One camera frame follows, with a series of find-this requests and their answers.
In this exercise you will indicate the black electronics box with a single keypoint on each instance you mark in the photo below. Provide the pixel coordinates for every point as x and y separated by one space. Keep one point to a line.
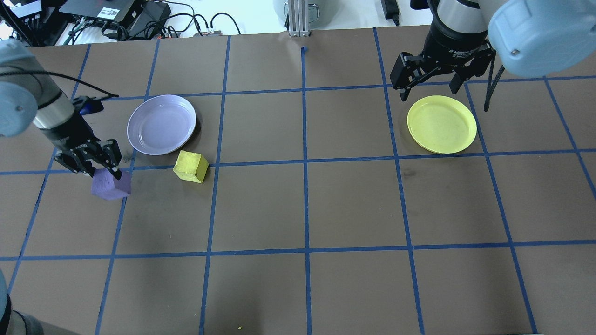
151 16

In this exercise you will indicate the steel cooking pot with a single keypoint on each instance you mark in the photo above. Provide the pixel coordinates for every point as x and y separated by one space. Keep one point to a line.
280 8

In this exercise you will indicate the yellow foam block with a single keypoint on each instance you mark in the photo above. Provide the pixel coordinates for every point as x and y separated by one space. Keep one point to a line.
191 166

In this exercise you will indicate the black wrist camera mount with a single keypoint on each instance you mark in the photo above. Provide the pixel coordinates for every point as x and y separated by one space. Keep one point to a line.
86 106

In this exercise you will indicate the black device white sticker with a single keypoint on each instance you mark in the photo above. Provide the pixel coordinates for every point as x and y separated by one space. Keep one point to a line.
28 16

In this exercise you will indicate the purple foam block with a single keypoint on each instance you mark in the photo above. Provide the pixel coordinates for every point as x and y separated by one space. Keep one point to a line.
109 188

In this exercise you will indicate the yellow plastic plate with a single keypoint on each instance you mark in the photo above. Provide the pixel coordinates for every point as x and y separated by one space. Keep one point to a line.
442 124

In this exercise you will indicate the purple plastic plate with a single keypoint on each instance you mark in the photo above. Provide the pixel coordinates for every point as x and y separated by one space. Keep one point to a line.
161 124

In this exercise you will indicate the black power adapter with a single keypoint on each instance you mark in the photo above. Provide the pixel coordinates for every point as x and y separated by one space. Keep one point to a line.
389 8

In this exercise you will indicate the aluminium profile post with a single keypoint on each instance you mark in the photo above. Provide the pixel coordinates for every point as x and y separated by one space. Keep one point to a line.
299 18

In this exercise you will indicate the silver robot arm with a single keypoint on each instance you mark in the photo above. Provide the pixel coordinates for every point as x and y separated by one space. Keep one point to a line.
535 32
18 93

